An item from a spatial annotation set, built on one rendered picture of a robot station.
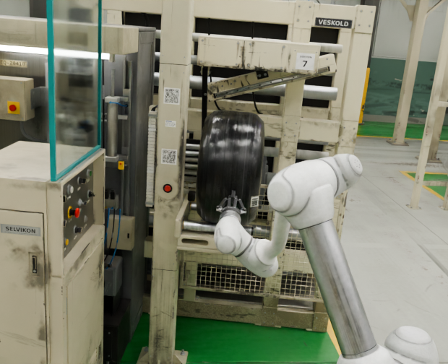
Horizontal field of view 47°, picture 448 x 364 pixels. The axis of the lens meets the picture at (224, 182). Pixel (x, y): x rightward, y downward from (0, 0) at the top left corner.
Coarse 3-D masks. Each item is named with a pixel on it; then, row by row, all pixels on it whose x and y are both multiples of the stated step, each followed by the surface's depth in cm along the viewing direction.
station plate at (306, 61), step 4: (296, 56) 257; (300, 56) 257; (304, 56) 257; (308, 56) 257; (312, 56) 257; (296, 60) 258; (300, 60) 257; (304, 60) 257; (308, 60) 257; (312, 60) 257; (296, 64) 258; (300, 64) 258; (304, 64) 258; (308, 64) 258; (312, 64) 258; (296, 68) 259; (300, 68) 259; (304, 68) 258; (308, 68) 258; (312, 68) 258
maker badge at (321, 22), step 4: (316, 20) 281; (320, 20) 281; (324, 20) 281; (328, 20) 281; (332, 20) 281; (336, 20) 281; (340, 20) 280; (344, 20) 280; (348, 20) 280; (352, 20) 280; (316, 24) 282; (320, 24) 282; (324, 24) 282; (328, 24) 281; (332, 24) 281; (336, 24) 281; (340, 24) 281; (344, 24) 281; (348, 24) 281; (348, 28) 281
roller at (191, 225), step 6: (186, 222) 251; (192, 222) 251; (198, 222) 251; (204, 222) 251; (210, 222) 252; (186, 228) 251; (192, 228) 251; (198, 228) 250; (204, 228) 250; (210, 228) 250; (246, 228) 250; (252, 228) 250; (252, 234) 250
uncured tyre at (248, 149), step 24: (216, 120) 239; (240, 120) 240; (216, 144) 231; (240, 144) 231; (216, 168) 230; (240, 168) 229; (216, 192) 233; (240, 192) 232; (216, 216) 242; (240, 216) 240
